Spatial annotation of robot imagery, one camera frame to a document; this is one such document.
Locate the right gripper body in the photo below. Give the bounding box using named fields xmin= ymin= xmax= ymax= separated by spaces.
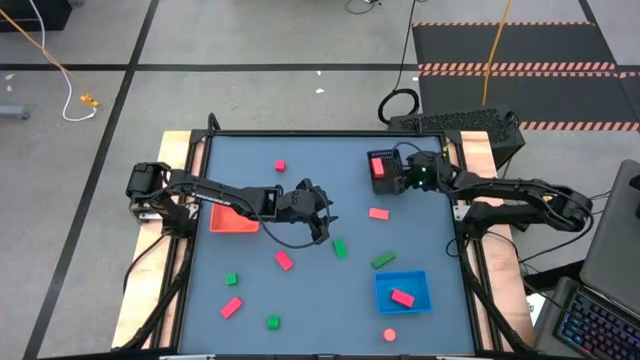
xmin=399 ymin=150 xmax=452 ymax=194

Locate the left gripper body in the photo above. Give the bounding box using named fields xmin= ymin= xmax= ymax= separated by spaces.
xmin=277 ymin=178 xmax=332 ymax=246

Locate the black plastic bin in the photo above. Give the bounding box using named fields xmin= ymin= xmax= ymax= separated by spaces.
xmin=366 ymin=147 xmax=404 ymax=196

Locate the pink rectangular block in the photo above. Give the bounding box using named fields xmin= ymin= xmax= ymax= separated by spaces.
xmin=219 ymin=296 xmax=244 ymax=320
xmin=390 ymin=288 xmax=416 ymax=309
xmin=274 ymin=250 xmax=295 ymax=272

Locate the dark green block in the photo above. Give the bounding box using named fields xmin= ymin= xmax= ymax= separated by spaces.
xmin=370 ymin=250 xmax=398 ymax=270

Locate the orange plastic bin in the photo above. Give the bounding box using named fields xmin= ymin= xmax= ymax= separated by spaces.
xmin=208 ymin=202 xmax=261 ymax=235

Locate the blue plastic bin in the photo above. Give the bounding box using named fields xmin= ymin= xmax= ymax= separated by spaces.
xmin=374 ymin=269 xmax=433 ymax=316

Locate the wooden side board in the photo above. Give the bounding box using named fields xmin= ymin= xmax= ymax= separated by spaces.
xmin=110 ymin=130 xmax=206 ymax=350
xmin=447 ymin=130 xmax=536 ymax=351

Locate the black perforated computer case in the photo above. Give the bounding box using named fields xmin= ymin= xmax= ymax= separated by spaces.
xmin=387 ymin=107 xmax=527 ymax=170

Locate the black striped floor mat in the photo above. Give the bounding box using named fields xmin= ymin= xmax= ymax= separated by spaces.
xmin=411 ymin=21 xmax=640 ymax=133

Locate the white paper sheet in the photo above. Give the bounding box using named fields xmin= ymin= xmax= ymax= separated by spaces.
xmin=524 ymin=293 xmax=547 ymax=327

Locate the grey laptop with lit keyboard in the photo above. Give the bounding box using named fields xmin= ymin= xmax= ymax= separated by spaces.
xmin=532 ymin=159 xmax=640 ymax=360

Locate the grey floor object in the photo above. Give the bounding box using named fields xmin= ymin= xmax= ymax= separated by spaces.
xmin=0 ymin=104 xmax=32 ymax=121

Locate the black box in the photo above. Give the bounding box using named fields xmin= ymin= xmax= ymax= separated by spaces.
xmin=0 ymin=0 xmax=72 ymax=33

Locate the black coiled cable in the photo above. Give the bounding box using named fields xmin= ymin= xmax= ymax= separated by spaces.
xmin=377 ymin=0 xmax=422 ymax=126

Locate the yellow cable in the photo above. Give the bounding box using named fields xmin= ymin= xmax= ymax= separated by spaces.
xmin=481 ymin=0 xmax=514 ymax=108
xmin=0 ymin=7 xmax=92 ymax=101

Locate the black cable loop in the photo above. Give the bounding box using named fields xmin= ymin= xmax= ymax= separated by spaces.
xmin=344 ymin=0 xmax=382 ymax=15

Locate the white cable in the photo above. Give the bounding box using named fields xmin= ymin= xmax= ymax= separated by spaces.
xmin=27 ymin=0 xmax=99 ymax=123

